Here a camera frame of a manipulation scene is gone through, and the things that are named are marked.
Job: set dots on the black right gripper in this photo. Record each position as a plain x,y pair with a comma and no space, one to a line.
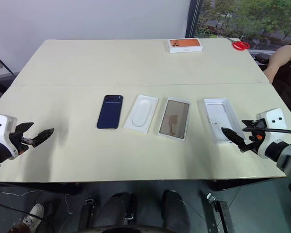
257,139

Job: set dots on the white sneaker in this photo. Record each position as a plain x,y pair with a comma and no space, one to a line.
33,216

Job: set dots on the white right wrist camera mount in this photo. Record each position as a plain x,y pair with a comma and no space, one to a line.
275,120

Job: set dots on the dark blue smartphone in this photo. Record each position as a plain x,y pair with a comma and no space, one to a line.
110,112

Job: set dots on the orange phone box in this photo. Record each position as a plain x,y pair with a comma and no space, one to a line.
185,44

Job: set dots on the white moulded tray insert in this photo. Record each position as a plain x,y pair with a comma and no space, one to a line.
141,114

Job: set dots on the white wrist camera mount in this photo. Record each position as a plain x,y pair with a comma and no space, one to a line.
0,126
275,120

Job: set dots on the dark window frame post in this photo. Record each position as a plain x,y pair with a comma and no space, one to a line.
192,18

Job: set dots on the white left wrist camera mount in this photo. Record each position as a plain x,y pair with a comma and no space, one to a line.
0,126

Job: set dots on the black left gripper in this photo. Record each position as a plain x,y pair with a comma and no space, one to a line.
19,143

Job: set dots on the dark table frame bar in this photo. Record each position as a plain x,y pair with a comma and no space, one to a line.
38,187

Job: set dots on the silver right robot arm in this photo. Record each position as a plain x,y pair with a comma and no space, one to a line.
288,157

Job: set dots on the person black clothed torso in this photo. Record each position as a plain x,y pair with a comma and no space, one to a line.
289,87

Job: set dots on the metal stand with caster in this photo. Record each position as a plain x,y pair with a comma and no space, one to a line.
218,211

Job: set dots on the white phone box base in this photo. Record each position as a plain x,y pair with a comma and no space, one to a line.
174,119

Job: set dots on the white phone box bottom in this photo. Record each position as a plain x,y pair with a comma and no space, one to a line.
223,116

